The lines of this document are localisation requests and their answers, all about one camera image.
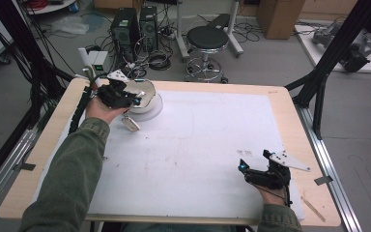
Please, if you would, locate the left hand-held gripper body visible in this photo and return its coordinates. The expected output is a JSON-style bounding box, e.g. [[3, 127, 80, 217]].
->
[[96, 69, 137, 110]]

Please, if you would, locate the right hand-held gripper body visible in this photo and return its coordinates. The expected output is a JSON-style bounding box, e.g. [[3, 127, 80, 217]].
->
[[244, 150, 312, 191]]

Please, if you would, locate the white ceramic bowl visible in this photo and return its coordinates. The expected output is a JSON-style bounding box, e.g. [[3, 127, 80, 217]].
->
[[122, 78, 157, 114]]

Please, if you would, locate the person's right hand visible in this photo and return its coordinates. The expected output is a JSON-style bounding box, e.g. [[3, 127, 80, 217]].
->
[[255, 186, 288, 207]]

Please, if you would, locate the person's left hand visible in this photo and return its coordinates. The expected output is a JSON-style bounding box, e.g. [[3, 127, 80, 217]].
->
[[84, 95, 129, 126]]

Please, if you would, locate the white stand with pole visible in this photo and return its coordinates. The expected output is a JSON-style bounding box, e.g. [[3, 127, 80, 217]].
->
[[77, 47, 164, 123]]

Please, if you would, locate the white box with green display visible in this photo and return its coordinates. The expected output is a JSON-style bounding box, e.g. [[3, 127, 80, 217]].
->
[[87, 50, 110, 78]]

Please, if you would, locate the grey tape piece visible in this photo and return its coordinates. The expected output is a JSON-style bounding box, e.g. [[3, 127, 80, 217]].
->
[[313, 175, 334, 187], [14, 161, 37, 172]]

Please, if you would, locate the thin wooden strip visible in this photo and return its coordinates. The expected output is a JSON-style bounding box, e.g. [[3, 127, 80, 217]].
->
[[302, 198, 327, 223]]

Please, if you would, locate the white table mat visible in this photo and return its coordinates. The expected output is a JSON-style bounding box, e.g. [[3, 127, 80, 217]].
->
[[31, 86, 307, 220]]

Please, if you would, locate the black computer tower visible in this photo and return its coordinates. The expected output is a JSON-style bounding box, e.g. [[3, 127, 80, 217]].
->
[[110, 8, 141, 63], [138, 5, 159, 52]]

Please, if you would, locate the white metal floor stand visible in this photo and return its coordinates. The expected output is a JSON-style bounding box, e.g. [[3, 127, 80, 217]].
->
[[173, 0, 244, 63]]

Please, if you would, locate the clear plastic bag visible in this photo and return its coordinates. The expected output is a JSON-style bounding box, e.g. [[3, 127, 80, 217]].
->
[[50, 15, 91, 36]]

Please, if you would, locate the black round stool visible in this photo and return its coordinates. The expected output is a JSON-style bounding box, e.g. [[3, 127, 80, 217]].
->
[[184, 25, 230, 84]]

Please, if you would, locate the white floor platform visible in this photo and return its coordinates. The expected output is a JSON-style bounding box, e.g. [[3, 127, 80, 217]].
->
[[294, 23, 371, 75]]

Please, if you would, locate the brown wooden cabinet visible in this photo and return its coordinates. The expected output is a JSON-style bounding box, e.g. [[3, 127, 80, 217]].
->
[[255, 0, 307, 41]]

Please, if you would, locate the grey robot device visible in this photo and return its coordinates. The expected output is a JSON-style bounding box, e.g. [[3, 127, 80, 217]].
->
[[312, 22, 371, 73]]

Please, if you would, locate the black braided cable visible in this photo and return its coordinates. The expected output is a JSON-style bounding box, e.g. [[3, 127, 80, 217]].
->
[[282, 178, 294, 208], [67, 85, 95, 135]]

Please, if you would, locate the coil of black cables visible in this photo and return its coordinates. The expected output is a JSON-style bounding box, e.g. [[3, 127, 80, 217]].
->
[[147, 50, 173, 72]]

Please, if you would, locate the aluminium rail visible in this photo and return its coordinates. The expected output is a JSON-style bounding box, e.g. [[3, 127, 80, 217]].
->
[[0, 129, 39, 220], [294, 104, 364, 232]]

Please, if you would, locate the black metal frame strut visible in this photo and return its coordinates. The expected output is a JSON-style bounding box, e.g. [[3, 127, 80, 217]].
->
[[0, 0, 75, 194], [284, 0, 371, 140]]

